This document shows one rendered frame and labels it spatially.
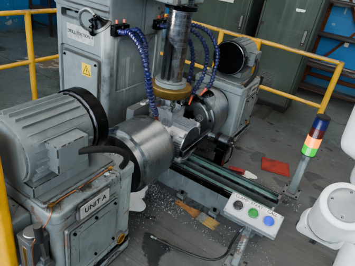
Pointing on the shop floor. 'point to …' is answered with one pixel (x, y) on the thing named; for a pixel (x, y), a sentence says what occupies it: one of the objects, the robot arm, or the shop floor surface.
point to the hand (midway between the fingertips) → (314, 236)
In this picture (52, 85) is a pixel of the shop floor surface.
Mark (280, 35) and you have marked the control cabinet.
